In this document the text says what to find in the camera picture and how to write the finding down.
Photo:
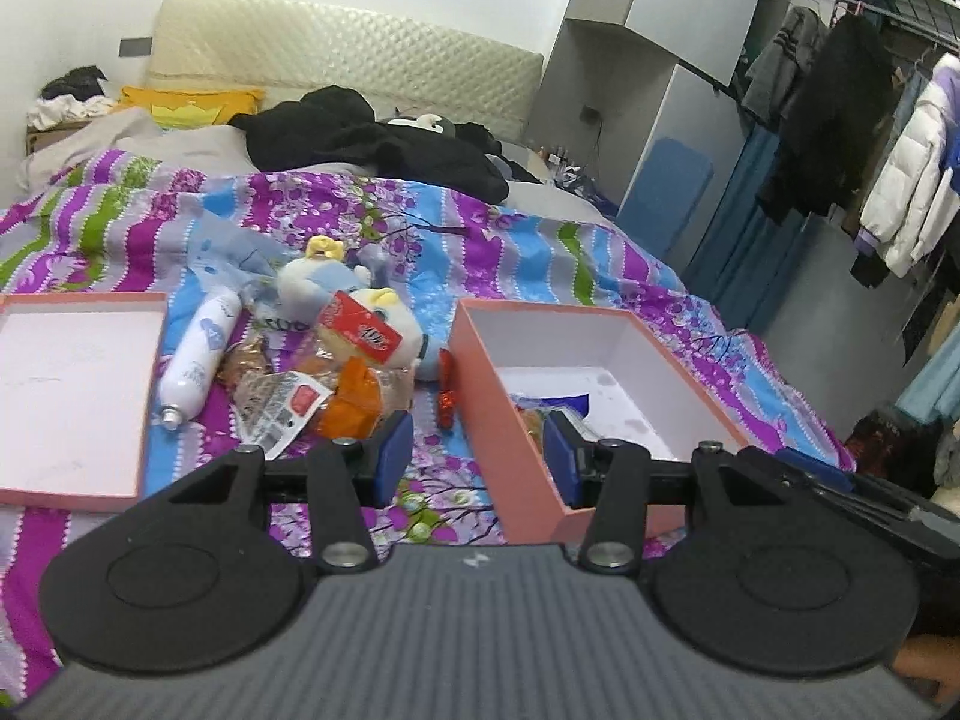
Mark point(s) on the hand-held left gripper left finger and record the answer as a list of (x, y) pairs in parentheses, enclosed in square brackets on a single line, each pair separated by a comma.
[(394, 457)]

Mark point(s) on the pink cardboard box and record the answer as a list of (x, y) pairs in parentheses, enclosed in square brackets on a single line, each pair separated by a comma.
[(562, 345)]

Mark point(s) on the clear packet red square label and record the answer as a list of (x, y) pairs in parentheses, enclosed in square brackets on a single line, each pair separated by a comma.
[(274, 409)]

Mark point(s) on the red label snack packet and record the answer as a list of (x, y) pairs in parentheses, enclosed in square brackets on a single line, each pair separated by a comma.
[(360, 326)]

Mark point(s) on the black clothes pile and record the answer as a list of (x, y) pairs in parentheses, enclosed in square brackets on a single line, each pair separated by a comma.
[(337, 135)]

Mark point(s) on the black hanging coat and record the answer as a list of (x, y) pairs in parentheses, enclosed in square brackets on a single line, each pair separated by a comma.
[(832, 127)]

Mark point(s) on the grey striped hanging jacket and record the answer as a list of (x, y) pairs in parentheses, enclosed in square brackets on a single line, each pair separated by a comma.
[(780, 60)]

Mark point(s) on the black garment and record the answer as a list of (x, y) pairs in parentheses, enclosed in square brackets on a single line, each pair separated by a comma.
[(480, 139)]

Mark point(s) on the dark red bag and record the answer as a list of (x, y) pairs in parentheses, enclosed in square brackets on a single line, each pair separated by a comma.
[(892, 442)]

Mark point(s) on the small blue plush doll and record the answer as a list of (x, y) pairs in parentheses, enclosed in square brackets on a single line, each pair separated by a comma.
[(307, 285)]

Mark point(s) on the black and white clothes heap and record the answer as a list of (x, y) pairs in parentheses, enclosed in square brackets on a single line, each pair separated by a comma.
[(75, 90)]

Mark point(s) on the grey bed sheet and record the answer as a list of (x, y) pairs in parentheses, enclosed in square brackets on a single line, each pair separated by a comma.
[(150, 142)]

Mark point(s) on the red foil snack packet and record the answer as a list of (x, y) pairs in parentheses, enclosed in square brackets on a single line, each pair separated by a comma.
[(448, 397)]

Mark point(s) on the blue snack packet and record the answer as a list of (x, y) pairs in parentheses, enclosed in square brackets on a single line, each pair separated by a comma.
[(562, 401)]

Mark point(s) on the person's right hand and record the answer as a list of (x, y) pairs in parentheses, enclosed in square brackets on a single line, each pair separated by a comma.
[(930, 664)]

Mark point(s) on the white spray bottle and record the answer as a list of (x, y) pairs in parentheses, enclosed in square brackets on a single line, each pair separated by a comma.
[(199, 352)]

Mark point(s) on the cluster of small bottles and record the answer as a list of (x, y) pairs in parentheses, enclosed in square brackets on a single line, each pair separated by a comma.
[(570, 165)]

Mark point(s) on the clear packet orange print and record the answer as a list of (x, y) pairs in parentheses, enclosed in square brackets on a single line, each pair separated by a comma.
[(534, 424)]

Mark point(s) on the blue padded board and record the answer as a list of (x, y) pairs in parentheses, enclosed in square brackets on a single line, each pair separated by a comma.
[(664, 195)]

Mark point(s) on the yellow pillow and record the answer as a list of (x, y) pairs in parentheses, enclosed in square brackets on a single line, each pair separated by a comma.
[(187, 101)]

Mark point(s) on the grey blue plastic bag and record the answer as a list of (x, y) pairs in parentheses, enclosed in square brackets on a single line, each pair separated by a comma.
[(217, 247)]

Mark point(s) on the blue curtain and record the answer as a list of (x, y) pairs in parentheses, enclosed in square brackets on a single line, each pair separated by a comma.
[(742, 240)]

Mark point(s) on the clear brown snack packet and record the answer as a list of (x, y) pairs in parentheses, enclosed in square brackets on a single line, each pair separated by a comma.
[(244, 361)]

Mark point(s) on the pink box lid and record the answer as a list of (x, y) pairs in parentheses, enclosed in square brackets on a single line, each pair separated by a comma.
[(75, 390)]

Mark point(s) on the white puffer jacket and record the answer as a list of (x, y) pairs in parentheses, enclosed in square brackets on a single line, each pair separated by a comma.
[(907, 165)]

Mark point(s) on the metal clothes rack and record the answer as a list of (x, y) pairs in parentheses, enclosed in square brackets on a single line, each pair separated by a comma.
[(900, 0)]

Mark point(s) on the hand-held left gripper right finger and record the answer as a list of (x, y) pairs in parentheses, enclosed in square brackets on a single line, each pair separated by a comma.
[(561, 457)]

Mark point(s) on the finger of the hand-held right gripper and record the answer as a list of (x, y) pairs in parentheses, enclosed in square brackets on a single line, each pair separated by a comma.
[(810, 460)]

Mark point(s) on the grey wall switch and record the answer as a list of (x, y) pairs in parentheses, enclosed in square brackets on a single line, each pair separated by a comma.
[(135, 46)]

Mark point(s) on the purple floral blanket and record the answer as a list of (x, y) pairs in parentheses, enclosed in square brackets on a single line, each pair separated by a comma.
[(525, 255)]

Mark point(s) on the dark wall socket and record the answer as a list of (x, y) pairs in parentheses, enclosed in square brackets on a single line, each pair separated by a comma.
[(589, 115)]

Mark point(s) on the white face plush doll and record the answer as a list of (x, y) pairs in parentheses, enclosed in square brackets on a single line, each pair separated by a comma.
[(411, 341)]

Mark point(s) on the cream quilted headboard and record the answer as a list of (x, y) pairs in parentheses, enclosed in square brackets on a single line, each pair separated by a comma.
[(337, 52)]

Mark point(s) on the light blue garment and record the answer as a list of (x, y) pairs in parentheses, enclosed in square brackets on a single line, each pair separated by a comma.
[(934, 382)]

